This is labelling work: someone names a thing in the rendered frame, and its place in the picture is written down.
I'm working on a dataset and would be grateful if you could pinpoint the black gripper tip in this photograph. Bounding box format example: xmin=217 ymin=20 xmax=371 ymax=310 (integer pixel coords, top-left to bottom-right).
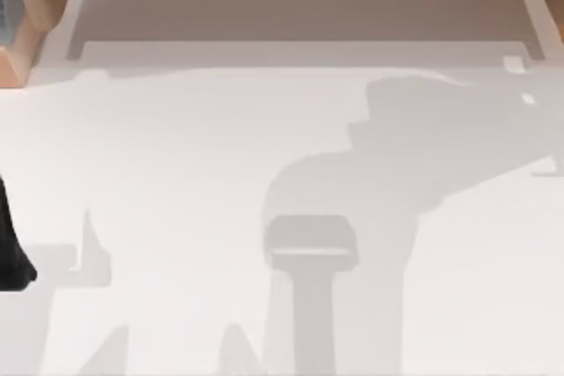
xmin=0 ymin=176 xmax=39 ymax=294

